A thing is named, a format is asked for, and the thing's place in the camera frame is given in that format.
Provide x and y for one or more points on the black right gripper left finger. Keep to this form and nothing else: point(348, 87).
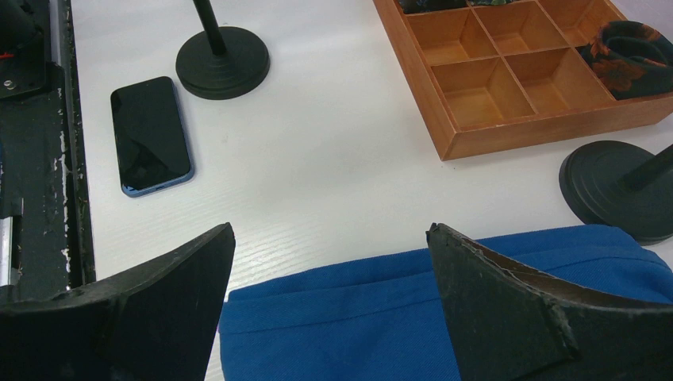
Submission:
point(154, 321)

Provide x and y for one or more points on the black phone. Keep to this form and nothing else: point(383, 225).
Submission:
point(152, 145)

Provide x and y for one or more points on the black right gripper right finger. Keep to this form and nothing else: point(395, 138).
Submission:
point(509, 321)

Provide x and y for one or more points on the rolled tie back right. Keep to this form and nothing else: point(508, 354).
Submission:
point(631, 59)

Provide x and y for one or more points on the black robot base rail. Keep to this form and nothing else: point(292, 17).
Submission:
point(46, 234)

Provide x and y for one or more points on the blue cloth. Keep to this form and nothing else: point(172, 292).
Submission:
point(381, 318)

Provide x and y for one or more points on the wooden compartment tray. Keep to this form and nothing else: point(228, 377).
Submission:
point(493, 78)

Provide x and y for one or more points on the black phone stand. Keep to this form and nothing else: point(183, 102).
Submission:
point(221, 62)
point(614, 183)

